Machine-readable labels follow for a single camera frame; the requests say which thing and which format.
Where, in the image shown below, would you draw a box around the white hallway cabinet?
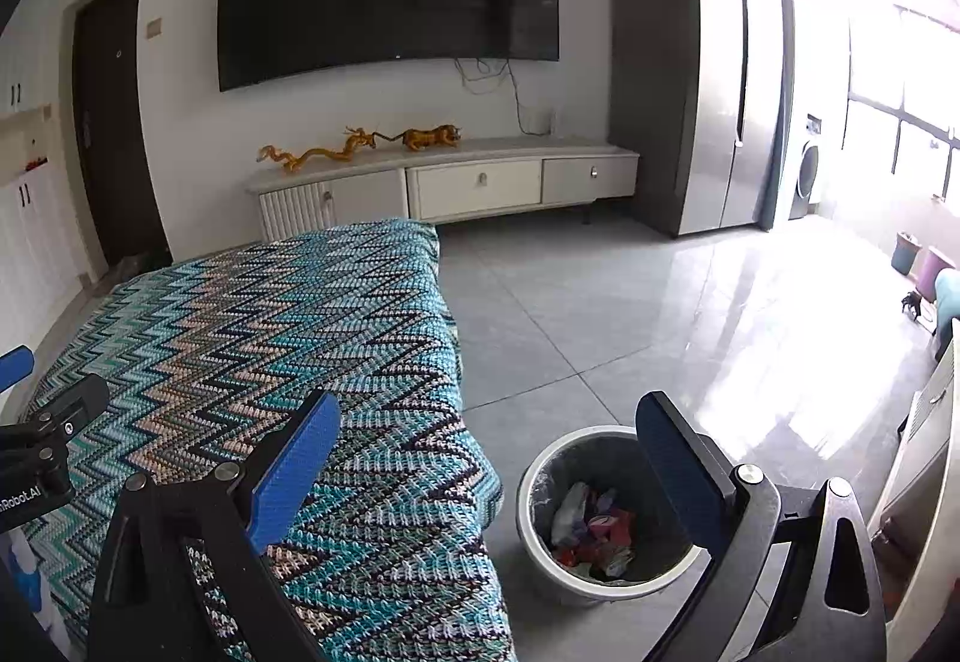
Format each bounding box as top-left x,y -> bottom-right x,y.
0,43 -> 92,363

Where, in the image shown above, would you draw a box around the person's blue clothing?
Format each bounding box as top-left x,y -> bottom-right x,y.
0,527 -> 62,637

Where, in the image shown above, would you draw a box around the grey bin liner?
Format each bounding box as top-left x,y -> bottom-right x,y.
527,435 -> 695,585

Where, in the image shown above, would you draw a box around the golden dragon figurine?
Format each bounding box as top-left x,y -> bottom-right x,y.
257,125 -> 406,174

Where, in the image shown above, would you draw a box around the zigzag knitted blanket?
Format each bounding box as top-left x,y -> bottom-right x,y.
19,219 -> 518,662

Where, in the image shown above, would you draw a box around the white washing machine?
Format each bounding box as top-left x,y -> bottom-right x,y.
787,113 -> 825,220

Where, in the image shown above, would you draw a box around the balcony window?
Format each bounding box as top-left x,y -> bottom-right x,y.
846,5 -> 960,207

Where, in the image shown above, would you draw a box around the white television cabinet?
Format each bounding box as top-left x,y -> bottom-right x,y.
241,137 -> 641,244

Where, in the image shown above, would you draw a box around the white plastic wrapper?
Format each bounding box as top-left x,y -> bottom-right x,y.
551,482 -> 595,547

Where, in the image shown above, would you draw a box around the narrow cabinet drawer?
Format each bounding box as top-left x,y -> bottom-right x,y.
541,155 -> 640,205

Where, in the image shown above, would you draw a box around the white side cabinet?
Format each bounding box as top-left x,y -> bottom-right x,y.
874,332 -> 960,633

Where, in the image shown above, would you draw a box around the white trash bin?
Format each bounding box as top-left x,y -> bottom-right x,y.
516,426 -> 713,607

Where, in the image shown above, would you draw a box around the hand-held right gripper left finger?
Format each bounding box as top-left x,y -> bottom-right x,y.
88,390 -> 343,662

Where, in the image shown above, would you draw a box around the red snack wrapper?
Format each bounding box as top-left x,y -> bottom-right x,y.
585,508 -> 638,552

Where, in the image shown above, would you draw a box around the purple bucket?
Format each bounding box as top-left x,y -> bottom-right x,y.
916,247 -> 956,296

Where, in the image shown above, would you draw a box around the dark brown entrance door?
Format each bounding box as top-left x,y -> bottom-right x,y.
73,0 -> 170,269

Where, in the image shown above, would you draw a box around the teal chair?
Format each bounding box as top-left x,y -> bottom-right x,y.
934,268 -> 960,363

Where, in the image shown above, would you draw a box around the teal bucket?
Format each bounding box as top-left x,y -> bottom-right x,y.
892,230 -> 924,277

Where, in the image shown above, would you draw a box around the wide cabinet drawer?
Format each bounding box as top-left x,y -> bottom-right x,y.
407,159 -> 543,220

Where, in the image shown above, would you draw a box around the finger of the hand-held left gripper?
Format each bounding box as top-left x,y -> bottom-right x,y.
0,345 -> 36,395
0,373 -> 111,454

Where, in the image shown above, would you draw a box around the ribbed cabinet door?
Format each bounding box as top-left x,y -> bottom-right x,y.
259,170 -> 410,241

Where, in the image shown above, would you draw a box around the golden tiger figurine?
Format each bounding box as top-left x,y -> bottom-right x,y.
400,123 -> 463,153

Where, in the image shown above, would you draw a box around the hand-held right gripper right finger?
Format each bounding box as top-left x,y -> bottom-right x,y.
634,392 -> 890,662

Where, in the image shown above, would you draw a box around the television cables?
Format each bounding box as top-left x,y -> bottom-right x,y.
454,58 -> 553,135

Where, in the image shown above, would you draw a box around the grey double-door refrigerator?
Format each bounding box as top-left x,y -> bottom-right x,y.
609,0 -> 785,238

